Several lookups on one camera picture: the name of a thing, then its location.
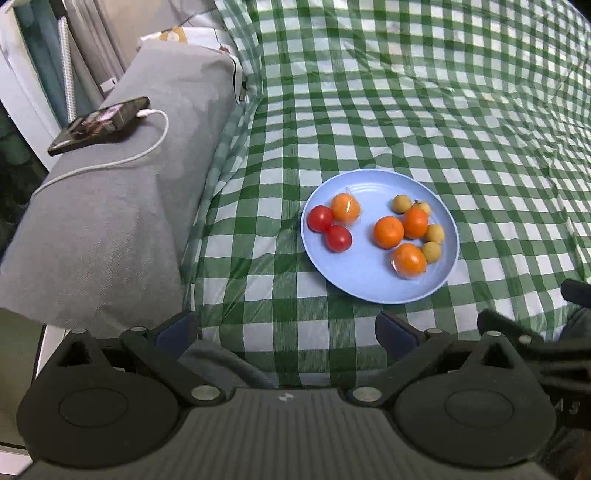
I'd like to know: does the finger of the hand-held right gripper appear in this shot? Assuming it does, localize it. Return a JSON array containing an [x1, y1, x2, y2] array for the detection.
[[477, 309, 562, 366], [560, 279, 591, 306]]

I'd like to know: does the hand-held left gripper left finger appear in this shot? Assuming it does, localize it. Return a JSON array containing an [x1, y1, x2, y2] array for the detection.
[[41, 310, 228, 408]]

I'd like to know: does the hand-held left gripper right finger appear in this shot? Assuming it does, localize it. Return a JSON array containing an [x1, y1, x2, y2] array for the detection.
[[341, 311, 537, 409]]

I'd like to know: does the light blue plate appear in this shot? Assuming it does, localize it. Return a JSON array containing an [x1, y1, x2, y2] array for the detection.
[[300, 169, 460, 304]]

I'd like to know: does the plastic-wrapped tangerine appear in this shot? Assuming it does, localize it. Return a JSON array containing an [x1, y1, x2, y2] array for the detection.
[[330, 187, 363, 227], [392, 243, 428, 280]]

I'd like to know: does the bare orange tangerine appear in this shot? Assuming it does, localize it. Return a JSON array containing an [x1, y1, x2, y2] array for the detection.
[[373, 216, 406, 250], [403, 208, 430, 240]]

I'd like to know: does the red cherry tomato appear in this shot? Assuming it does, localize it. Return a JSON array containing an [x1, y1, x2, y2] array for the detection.
[[307, 205, 335, 233], [325, 225, 353, 253]]

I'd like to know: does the grey pillow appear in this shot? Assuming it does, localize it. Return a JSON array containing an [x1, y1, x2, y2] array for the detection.
[[0, 39, 245, 330]]

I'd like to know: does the black smartphone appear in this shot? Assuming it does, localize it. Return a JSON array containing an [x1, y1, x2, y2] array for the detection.
[[47, 96, 151, 157]]

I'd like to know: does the green checked tablecloth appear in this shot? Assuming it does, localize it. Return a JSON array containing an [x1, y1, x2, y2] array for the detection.
[[180, 0, 591, 388]]

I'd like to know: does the white ribbed pole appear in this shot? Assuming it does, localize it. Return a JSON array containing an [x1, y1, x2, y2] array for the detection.
[[59, 18, 77, 121]]

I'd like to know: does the teal curtain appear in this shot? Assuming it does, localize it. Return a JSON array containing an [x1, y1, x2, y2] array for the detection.
[[16, 0, 70, 130]]

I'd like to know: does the grey curtain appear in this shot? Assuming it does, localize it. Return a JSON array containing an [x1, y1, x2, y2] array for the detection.
[[62, 0, 139, 97]]

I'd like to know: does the white charging cable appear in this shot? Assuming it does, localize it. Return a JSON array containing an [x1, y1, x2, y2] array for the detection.
[[30, 108, 170, 199]]

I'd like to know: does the white window frame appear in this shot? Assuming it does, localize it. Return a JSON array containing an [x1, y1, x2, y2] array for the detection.
[[0, 9, 61, 158]]

